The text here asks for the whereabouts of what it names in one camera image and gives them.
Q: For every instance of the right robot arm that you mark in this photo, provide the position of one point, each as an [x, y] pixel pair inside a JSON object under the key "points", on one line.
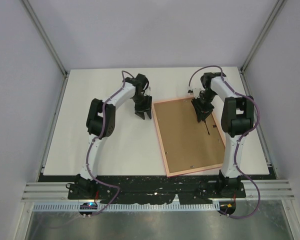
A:
{"points": [[237, 120]]}

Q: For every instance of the pink picture frame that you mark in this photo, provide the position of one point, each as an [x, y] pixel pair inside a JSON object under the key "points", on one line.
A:
{"points": [[162, 150]]}

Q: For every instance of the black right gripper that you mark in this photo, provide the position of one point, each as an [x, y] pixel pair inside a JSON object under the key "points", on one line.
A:
{"points": [[201, 109]]}

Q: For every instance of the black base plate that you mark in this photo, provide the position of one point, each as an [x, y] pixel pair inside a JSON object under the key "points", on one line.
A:
{"points": [[154, 190]]}

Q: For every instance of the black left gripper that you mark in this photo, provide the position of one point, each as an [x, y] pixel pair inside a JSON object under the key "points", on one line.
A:
{"points": [[147, 107]]}

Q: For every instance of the left aluminium frame post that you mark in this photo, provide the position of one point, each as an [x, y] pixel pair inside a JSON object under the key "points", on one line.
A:
{"points": [[43, 35]]}

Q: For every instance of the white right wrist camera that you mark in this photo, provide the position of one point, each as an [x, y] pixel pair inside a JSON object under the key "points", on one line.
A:
{"points": [[195, 92]]}

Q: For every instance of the right aluminium frame post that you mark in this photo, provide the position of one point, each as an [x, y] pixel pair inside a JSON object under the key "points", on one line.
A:
{"points": [[267, 26]]}

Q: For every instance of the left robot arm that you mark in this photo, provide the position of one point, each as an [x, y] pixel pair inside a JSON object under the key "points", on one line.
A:
{"points": [[100, 124]]}

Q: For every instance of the aluminium frame post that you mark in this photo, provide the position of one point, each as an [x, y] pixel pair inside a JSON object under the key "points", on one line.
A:
{"points": [[267, 26], [43, 35]]}

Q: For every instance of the slotted cable duct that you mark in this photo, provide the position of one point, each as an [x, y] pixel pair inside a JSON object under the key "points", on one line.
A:
{"points": [[78, 207]]}

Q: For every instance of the brown frame backing board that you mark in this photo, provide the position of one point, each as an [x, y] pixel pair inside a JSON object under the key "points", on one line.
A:
{"points": [[187, 140]]}

